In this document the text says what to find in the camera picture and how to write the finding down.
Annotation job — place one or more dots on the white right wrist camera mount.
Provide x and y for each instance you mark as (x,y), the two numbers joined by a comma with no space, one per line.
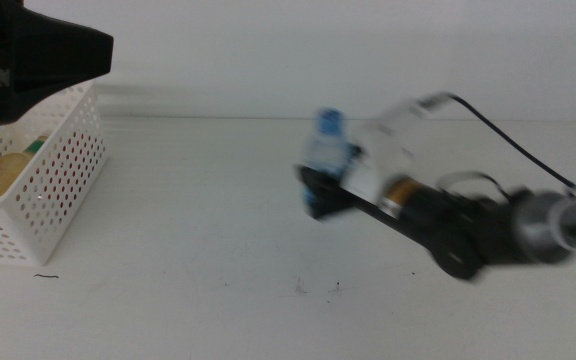
(388,145)

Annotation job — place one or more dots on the white perforated plastic basket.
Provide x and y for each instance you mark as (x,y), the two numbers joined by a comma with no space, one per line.
(68,200)

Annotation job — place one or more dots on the clear water bottle blue cap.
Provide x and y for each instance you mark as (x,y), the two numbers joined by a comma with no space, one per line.
(328,150)

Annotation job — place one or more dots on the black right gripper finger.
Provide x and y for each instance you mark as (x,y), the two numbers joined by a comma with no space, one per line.
(325,197)
(354,152)

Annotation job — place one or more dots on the small black thread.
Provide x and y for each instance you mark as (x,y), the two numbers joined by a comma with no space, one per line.
(45,275)

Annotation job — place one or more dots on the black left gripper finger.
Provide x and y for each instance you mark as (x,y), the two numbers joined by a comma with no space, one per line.
(58,75)
(63,42)

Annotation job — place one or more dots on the yellow tea bottle green label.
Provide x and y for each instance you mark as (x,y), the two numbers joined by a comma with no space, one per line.
(3,175)

